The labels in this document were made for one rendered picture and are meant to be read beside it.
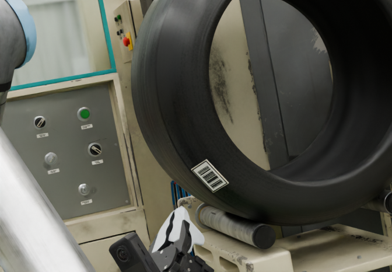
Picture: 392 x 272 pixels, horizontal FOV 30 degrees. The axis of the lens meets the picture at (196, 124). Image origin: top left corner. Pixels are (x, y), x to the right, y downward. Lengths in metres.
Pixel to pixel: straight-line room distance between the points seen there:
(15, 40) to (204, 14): 0.38
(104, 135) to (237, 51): 0.49
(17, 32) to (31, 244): 0.34
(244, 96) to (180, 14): 0.47
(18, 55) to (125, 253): 0.32
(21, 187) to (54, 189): 1.14
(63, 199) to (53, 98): 0.27
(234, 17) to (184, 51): 0.47
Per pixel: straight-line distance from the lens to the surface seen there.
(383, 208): 1.48
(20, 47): 1.07
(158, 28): 1.32
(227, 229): 1.48
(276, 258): 1.37
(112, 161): 2.02
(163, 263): 1.11
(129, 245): 1.07
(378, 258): 1.47
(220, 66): 1.71
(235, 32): 1.73
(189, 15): 1.29
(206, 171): 1.30
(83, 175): 2.00
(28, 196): 0.85
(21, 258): 0.84
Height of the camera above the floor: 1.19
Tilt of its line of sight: 3 degrees down
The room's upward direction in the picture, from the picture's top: 11 degrees counter-clockwise
